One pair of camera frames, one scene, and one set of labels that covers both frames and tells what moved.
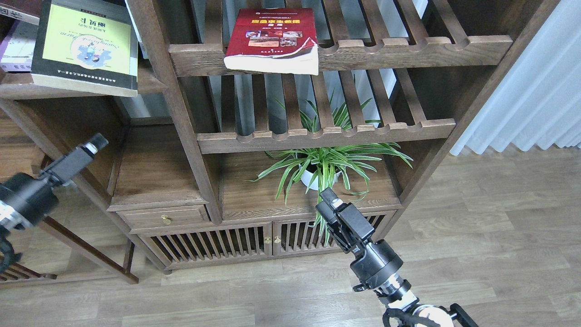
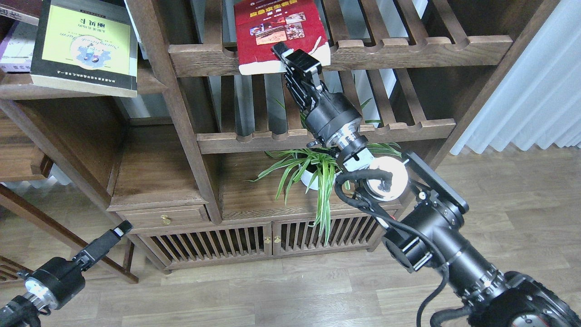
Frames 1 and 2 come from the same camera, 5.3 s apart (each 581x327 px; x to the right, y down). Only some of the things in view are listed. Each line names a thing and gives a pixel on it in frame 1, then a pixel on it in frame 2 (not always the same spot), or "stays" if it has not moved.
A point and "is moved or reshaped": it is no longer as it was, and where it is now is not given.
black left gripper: [26, 199] → [56, 280]
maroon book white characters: [27, 11] stays
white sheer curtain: [538, 101] stays
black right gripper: [374, 265] → [332, 117]
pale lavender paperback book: [17, 50] stays
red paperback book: [275, 39] is moved or reshaped
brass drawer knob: [167, 220] stays
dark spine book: [87, 45] stays
